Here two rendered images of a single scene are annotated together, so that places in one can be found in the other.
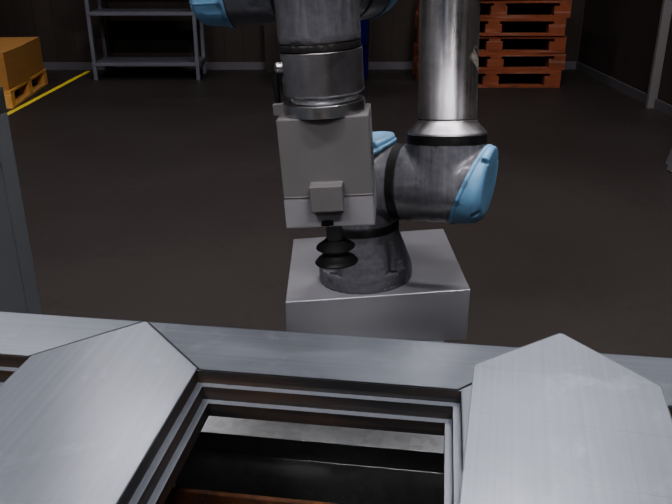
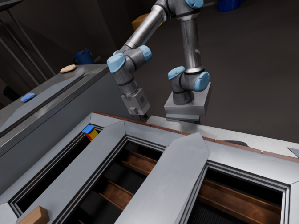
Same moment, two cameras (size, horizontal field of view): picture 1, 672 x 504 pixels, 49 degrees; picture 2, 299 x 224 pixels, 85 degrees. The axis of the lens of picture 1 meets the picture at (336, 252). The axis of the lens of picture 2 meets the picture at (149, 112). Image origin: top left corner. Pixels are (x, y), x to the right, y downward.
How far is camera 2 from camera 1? 51 cm
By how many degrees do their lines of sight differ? 36
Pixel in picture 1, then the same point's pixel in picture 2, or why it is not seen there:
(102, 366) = (112, 131)
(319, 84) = (123, 91)
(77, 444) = (102, 149)
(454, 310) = (200, 109)
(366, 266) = (179, 99)
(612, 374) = (201, 147)
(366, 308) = (180, 108)
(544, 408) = (179, 154)
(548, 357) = (190, 139)
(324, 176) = (132, 106)
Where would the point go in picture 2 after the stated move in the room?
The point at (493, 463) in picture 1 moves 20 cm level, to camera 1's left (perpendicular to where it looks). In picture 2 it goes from (159, 167) to (122, 158)
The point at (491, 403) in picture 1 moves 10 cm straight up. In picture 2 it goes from (169, 151) to (163, 137)
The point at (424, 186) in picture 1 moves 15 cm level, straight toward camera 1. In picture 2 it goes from (187, 84) to (176, 99)
